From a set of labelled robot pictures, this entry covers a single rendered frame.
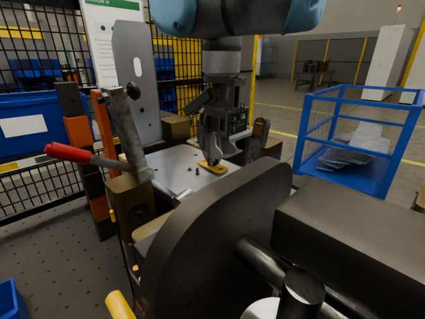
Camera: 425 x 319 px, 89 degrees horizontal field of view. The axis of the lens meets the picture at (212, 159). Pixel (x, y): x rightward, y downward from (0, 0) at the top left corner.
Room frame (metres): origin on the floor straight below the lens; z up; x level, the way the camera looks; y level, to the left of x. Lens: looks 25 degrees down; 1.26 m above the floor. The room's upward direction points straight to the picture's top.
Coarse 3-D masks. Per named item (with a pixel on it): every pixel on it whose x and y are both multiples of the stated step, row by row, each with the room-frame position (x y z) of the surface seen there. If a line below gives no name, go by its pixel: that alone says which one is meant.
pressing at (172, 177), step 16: (160, 160) 0.53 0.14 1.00; (176, 160) 0.53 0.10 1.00; (192, 160) 0.53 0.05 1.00; (224, 160) 0.53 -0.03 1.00; (160, 176) 0.45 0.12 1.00; (176, 176) 0.45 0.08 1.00; (192, 176) 0.45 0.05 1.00; (208, 176) 0.45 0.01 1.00; (224, 176) 0.45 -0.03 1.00; (160, 192) 0.38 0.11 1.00; (176, 192) 0.38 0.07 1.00
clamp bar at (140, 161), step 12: (132, 84) 0.36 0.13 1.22; (108, 96) 0.33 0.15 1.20; (120, 96) 0.33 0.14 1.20; (132, 96) 0.36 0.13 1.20; (108, 108) 0.35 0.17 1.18; (120, 108) 0.33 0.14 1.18; (120, 120) 0.33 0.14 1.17; (132, 120) 0.34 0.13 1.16; (120, 132) 0.34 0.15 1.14; (132, 132) 0.34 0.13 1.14; (132, 144) 0.34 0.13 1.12; (132, 156) 0.34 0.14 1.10; (144, 156) 0.35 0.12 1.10
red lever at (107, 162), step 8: (48, 144) 0.27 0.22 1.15; (56, 144) 0.28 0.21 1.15; (64, 144) 0.29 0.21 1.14; (48, 152) 0.27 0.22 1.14; (56, 152) 0.27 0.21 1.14; (64, 152) 0.28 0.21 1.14; (72, 152) 0.28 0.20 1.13; (80, 152) 0.29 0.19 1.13; (88, 152) 0.30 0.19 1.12; (72, 160) 0.28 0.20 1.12; (80, 160) 0.29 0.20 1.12; (88, 160) 0.30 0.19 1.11; (96, 160) 0.31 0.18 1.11; (104, 160) 0.31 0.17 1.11; (112, 160) 0.32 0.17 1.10; (112, 168) 0.32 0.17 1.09; (120, 168) 0.33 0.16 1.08; (128, 168) 0.34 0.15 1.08
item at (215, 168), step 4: (200, 160) 0.52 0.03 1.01; (204, 160) 0.52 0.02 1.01; (200, 164) 0.50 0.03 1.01; (204, 164) 0.50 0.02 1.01; (216, 164) 0.50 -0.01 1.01; (220, 164) 0.50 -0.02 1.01; (208, 168) 0.47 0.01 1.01; (212, 168) 0.47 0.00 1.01; (216, 168) 0.47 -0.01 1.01; (220, 168) 0.48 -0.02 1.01; (224, 168) 0.47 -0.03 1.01; (216, 172) 0.45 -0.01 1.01; (220, 172) 0.45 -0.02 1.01
